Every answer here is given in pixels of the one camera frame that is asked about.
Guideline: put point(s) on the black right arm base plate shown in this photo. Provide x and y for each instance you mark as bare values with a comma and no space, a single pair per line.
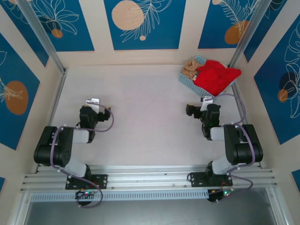
197,179

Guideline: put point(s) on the grey metal sheet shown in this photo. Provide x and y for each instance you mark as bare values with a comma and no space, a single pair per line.
150,213

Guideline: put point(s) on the aluminium side rail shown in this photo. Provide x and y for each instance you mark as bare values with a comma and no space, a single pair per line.
56,98
241,107

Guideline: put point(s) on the light blue plastic basket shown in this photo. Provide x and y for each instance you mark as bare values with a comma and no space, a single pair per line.
187,80

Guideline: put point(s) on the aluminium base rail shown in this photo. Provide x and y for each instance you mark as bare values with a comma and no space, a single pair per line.
145,178

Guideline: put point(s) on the aluminium corner post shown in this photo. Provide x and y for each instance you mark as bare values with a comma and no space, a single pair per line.
246,35
42,35

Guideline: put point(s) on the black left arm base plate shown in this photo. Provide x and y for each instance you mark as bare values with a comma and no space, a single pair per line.
103,181

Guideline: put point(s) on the blue floral wall panel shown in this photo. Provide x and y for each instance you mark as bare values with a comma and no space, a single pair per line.
150,25
281,70
70,25
14,77
218,25

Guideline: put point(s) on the beige t-shirt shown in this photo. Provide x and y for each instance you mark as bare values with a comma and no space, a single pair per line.
191,69

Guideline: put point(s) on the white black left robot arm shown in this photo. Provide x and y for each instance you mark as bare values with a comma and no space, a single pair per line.
54,147

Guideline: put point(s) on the red t-shirt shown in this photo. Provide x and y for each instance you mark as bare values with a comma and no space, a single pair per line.
215,77

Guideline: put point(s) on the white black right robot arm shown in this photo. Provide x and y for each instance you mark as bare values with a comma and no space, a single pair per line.
243,145

